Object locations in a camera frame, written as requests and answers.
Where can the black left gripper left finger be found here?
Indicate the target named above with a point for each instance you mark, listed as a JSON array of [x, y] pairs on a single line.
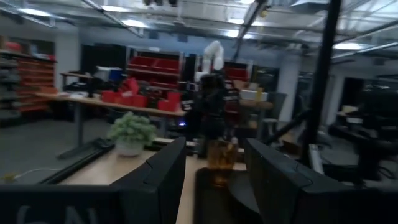
[[158, 183]]

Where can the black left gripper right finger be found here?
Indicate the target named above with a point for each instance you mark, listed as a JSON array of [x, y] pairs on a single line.
[[280, 183]]

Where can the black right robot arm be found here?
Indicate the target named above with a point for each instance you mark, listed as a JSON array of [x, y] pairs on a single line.
[[213, 102]]

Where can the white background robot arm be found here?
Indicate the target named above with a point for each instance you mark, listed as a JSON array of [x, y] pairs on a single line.
[[214, 56]]

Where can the dark metal tray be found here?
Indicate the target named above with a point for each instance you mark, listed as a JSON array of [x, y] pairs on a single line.
[[214, 202]]

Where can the green plant in white pot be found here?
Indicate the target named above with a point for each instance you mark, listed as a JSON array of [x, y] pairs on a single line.
[[132, 133]]

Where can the red bins on workbench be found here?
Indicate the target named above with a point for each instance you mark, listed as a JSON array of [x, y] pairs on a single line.
[[136, 96]]

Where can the long wooden workbench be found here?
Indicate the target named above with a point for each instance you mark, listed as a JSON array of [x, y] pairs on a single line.
[[109, 104]]

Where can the rack with red bins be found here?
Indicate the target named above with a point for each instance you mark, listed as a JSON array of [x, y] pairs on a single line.
[[154, 70]]

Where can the shelf with orange bins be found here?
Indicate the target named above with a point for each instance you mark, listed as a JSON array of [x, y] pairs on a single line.
[[31, 81]]

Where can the black aluminium table rail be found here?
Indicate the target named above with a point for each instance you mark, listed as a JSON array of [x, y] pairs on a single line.
[[77, 160]]

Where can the black metal frame post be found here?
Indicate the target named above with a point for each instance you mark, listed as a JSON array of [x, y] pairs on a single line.
[[321, 77]]

